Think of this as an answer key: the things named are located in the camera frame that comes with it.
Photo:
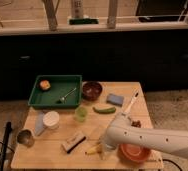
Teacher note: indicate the blue sponge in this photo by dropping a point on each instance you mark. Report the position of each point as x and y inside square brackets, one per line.
[115, 99]

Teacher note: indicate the yellow banana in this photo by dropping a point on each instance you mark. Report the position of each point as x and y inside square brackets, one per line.
[93, 150]

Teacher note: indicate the metal spoon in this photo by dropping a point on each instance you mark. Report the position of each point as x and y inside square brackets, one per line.
[63, 98]

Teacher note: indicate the white handled brush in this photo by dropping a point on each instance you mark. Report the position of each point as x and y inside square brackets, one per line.
[133, 100]

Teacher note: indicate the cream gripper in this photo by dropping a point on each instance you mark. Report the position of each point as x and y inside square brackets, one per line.
[106, 151]

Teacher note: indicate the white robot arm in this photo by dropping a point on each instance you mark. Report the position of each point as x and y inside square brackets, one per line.
[120, 131]

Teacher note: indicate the whiteboard eraser block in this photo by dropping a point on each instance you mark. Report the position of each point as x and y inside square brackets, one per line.
[74, 140]

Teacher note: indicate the dark purple bowl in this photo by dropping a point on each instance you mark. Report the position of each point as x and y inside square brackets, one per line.
[91, 90]

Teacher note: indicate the wooden table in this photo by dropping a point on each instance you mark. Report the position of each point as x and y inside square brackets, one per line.
[47, 152]

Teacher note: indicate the green plastic tray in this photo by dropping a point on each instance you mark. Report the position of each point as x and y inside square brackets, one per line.
[60, 85]

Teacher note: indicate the light blue spatula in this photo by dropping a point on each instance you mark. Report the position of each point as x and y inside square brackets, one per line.
[39, 125]

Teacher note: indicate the green cucumber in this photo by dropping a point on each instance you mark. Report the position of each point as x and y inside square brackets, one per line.
[109, 110]

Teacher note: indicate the white round container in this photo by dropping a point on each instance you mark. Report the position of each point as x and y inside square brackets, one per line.
[51, 119]

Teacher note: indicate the green plastic cup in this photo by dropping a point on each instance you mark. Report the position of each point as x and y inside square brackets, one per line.
[80, 114]

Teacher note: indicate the orange fruit in tray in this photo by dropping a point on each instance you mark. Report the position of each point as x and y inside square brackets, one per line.
[44, 85]

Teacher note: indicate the orange bowl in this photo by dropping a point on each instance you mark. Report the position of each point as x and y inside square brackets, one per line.
[135, 153]

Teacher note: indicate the black pole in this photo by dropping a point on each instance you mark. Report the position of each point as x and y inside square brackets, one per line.
[8, 129]

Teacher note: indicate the green base object on shelf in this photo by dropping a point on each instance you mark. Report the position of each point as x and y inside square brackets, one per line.
[83, 21]

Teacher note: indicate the metal cup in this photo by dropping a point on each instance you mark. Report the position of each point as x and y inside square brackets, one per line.
[25, 138]

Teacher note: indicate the brown grape bunch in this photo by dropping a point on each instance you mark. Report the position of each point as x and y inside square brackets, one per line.
[136, 124]

